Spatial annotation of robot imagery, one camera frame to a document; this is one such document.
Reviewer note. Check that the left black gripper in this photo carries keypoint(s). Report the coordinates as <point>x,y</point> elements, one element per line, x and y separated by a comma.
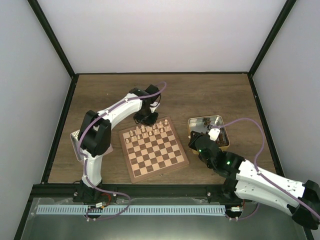
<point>148,122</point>

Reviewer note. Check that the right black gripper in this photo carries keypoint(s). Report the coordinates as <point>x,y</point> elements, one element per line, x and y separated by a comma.
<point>192,143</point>

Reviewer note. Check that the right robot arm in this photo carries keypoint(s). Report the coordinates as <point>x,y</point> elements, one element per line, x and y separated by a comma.
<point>244,180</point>

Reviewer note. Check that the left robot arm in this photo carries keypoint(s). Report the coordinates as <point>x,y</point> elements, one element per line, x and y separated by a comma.
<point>93,140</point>

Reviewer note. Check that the pile of dark chess pieces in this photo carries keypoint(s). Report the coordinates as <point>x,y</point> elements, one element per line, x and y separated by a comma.
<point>208,123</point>

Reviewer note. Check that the wooden chess board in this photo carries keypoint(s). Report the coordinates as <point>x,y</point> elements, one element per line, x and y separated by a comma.
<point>151,157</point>

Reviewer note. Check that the right metal tray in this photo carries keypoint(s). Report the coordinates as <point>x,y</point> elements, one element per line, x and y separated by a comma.
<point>194,124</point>

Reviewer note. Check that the metal tray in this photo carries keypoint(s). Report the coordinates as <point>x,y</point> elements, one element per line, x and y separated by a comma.
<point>194,124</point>
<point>75,143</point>

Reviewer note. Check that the left metal tray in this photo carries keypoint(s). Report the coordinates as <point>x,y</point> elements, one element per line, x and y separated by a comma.
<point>75,143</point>

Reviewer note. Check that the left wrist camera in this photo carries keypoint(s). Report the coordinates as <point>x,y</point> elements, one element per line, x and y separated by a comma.
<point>154,105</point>

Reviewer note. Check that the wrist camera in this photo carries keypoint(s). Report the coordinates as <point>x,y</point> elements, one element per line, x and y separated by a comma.
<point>154,105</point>
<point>213,133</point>

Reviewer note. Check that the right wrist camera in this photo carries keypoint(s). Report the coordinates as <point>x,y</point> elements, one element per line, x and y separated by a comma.
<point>213,133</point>

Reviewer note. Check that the black front rail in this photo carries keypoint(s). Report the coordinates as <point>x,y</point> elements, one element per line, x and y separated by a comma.
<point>212,192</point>

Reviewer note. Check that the black frame posts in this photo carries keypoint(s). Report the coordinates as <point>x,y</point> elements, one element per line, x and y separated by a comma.
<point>34,4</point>

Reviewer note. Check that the light blue cable duct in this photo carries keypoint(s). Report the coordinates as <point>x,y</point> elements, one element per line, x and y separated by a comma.
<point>144,210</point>

